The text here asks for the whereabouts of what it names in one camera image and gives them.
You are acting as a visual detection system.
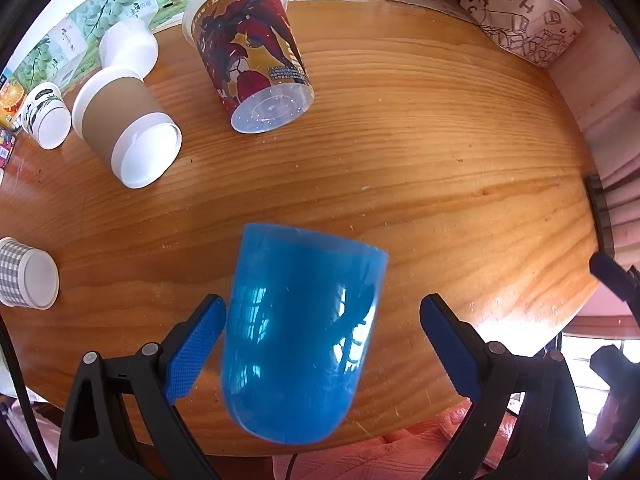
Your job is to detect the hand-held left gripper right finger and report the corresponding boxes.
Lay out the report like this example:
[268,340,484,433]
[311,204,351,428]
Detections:
[419,294,589,480]

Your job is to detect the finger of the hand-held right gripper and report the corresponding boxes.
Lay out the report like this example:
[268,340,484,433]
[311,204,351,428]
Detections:
[589,252,640,322]
[589,344,627,392]

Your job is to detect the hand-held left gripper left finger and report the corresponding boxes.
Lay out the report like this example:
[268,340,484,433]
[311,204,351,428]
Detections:
[57,294,227,480]

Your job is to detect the blue plastic cup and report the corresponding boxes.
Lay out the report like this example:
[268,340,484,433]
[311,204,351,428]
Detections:
[221,223,390,445]

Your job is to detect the grey checked paper cup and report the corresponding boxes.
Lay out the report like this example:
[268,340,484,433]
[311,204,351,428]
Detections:
[0,236,60,310]

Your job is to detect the brown sleeved white paper cup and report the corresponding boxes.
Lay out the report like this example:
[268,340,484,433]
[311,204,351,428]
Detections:
[71,65,183,190]

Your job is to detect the small white black-patterned paper cup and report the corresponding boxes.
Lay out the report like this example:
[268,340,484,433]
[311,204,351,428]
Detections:
[20,81,73,151]

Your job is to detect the red printed clear plastic cup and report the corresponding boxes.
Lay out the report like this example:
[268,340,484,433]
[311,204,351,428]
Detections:
[182,0,316,135]

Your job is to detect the plain white paper cup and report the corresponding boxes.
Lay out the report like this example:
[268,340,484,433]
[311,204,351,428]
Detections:
[98,20,160,82]

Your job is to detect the pink quilted blanket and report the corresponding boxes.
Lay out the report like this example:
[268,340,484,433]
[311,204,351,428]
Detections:
[272,399,521,480]

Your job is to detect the colourful snack packet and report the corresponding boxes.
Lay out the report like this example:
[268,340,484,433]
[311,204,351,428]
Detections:
[0,127,17,171]

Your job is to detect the brown printed paper bag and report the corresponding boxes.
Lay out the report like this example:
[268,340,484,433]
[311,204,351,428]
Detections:
[459,0,584,69]

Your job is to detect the orange juice carton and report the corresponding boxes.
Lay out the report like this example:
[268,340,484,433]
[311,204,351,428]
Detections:
[0,74,27,129]

